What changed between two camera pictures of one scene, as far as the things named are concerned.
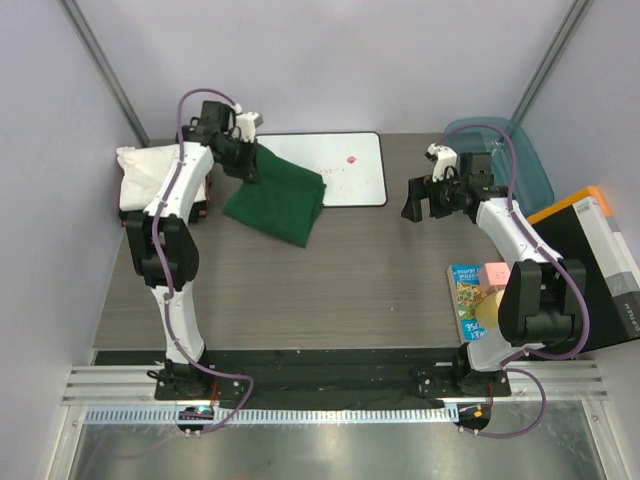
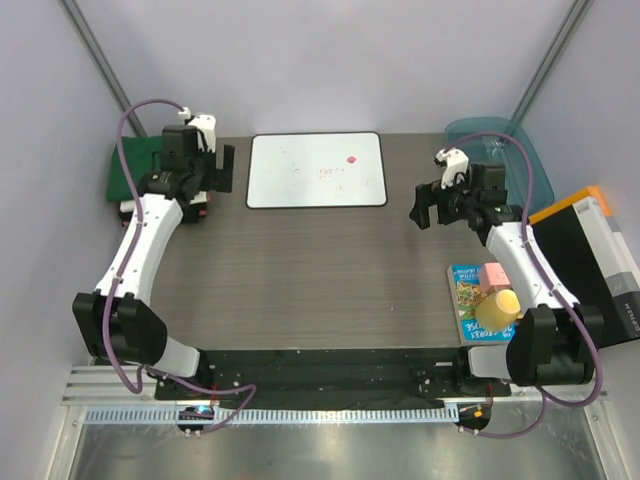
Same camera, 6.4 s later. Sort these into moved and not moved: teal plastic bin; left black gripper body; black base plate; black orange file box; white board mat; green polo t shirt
Moved: green polo t shirt; left black gripper body
Not moved: teal plastic bin; black orange file box; black base plate; white board mat
